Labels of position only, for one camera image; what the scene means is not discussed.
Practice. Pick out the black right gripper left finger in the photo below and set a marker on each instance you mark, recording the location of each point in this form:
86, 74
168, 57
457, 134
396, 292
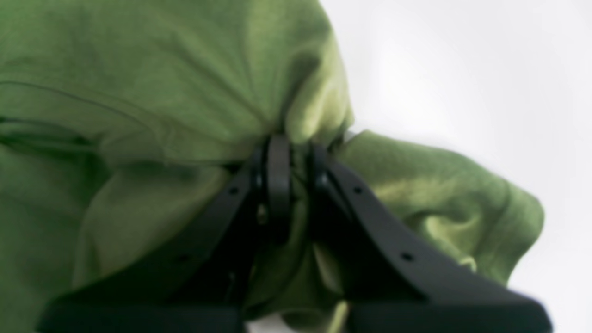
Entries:
195, 282

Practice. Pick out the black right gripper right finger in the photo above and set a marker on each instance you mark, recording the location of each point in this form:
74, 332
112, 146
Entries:
395, 282

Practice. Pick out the green T-shirt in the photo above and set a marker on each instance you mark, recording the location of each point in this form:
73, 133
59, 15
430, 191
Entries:
121, 120

